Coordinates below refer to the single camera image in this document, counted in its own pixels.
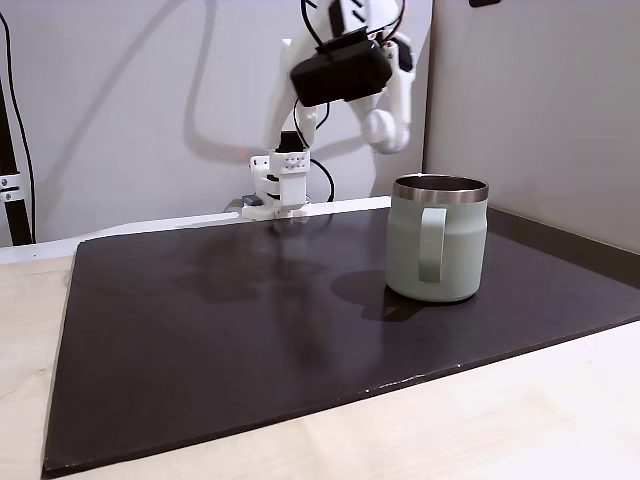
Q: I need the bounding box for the white gauze ball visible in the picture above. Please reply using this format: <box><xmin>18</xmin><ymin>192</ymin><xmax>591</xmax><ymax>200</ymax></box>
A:
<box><xmin>360</xmin><ymin>108</ymin><xmax>412</xmax><ymax>156</ymax></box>

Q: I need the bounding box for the pale green metal mug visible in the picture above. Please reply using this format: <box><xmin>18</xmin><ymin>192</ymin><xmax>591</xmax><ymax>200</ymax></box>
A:
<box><xmin>384</xmin><ymin>173</ymin><xmax>490</xmax><ymax>304</ymax></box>

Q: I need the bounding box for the black table mat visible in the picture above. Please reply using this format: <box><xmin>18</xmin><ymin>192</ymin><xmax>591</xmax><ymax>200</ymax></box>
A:
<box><xmin>40</xmin><ymin>206</ymin><xmax>640</xmax><ymax>477</ymax></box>

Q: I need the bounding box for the white pole clamp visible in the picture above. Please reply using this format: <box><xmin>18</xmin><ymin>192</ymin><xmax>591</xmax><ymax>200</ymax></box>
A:
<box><xmin>0</xmin><ymin>173</ymin><xmax>23</xmax><ymax>203</ymax></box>

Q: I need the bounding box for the black stand pole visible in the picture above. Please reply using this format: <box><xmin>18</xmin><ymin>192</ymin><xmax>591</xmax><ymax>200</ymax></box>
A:
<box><xmin>0</xmin><ymin>74</ymin><xmax>34</xmax><ymax>247</ymax></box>

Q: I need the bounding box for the black camera box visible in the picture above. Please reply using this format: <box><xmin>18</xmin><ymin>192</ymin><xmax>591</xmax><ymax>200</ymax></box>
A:
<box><xmin>290</xmin><ymin>28</ymin><xmax>395</xmax><ymax>109</ymax></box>

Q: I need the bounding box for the black stand cable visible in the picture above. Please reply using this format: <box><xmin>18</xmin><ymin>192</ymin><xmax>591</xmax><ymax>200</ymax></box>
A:
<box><xmin>0</xmin><ymin>9</ymin><xmax>38</xmax><ymax>245</ymax></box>

